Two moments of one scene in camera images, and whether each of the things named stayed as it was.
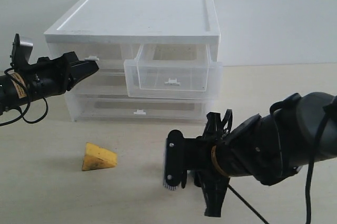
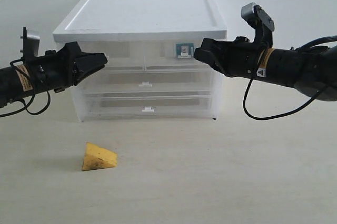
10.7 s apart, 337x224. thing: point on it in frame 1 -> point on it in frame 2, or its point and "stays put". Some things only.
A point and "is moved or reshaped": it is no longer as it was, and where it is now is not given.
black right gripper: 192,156 -> 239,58
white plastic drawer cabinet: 157,56 stays put
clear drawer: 173,71 is moved or reshaped
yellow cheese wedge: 97,158 stays put
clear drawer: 109,55 is moved or reshaped
